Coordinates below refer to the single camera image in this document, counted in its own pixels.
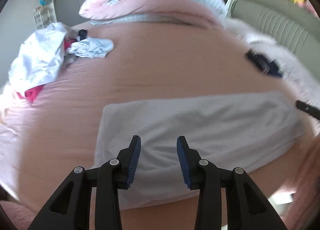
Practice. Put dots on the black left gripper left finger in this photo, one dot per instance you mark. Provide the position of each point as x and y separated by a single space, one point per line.
69 206

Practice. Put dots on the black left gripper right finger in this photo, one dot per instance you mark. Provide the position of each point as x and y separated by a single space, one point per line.
247 207

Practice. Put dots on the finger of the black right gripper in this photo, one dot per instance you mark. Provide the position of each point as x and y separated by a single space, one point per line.
309 109

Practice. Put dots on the light grey white garment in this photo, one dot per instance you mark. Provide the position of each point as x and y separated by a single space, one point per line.
242 130

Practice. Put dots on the pile of white pink clothes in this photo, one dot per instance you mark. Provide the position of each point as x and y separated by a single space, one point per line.
39 60

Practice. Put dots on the pink fluffy rug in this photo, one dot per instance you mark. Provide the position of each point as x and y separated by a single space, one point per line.
20 215

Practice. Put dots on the navy white striped garment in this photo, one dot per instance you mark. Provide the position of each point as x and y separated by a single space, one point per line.
265 66

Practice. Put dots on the grey padded headboard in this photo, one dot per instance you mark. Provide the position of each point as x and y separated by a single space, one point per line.
291 26

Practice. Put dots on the light blue crumpled garment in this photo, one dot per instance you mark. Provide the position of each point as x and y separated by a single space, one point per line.
91 48

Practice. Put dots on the pink blue folded quilt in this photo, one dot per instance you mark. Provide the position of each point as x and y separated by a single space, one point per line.
202 13

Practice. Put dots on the white wire rack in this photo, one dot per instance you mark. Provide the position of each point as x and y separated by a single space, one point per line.
43 16

